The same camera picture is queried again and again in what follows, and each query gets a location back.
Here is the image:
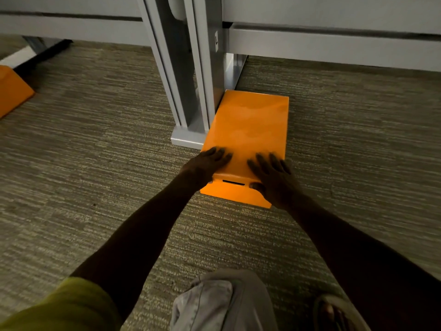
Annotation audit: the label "person's right hand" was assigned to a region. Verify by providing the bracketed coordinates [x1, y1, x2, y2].
[247, 153, 304, 211]

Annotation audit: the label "person's left hand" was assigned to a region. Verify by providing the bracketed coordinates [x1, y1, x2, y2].
[179, 146, 233, 191]

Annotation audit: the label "orange metal box with slot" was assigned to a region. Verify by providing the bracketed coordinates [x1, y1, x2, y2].
[200, 89, 290, 209]

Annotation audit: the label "person's right forearm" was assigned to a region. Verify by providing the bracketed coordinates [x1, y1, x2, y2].
[284, 194, 441, 331]

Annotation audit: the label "person's left forearm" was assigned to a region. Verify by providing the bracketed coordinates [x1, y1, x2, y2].
[70, 176, 202, 322]

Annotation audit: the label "grey desk leg with foot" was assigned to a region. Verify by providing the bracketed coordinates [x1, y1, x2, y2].
[136, 0, 209, 150]

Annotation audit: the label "grey trousers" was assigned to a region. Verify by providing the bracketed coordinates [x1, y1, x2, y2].
[169, 268, 278, 331]

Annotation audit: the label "grey desk crossbeam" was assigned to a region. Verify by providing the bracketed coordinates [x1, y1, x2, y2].
[0, 14, 151, 47]
[226, 24, 441, 73]

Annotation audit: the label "yellow-green shirt sleeve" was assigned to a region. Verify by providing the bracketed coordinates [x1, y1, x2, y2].
[0, 277, 123, 331]

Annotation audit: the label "white desk foot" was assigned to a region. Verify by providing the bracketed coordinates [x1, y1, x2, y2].
[0, 37, 74, 77]

